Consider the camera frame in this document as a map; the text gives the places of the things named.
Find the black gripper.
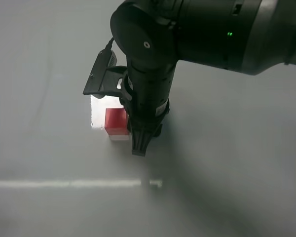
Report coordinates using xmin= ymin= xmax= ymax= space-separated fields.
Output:
xmin=121 ymin=58 xmax=178 ymax=157

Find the red building block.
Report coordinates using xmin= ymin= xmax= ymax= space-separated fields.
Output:
xmin=105 ymin=108 xmax=129 ymax=136

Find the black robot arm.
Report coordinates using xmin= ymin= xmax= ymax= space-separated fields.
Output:
xmin=110 ymin=0 xmax=296 ymax=156

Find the white building block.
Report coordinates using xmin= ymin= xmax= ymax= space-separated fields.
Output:
xmin=91 ymin=96 xmax=130 ymax=141

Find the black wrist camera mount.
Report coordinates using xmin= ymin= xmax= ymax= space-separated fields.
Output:
xmin=83 ymin=48 xmax=127 ymax=99

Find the black camera cable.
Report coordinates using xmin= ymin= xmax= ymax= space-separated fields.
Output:
xmin=105 ymin=36 xmax=115 ymax=52

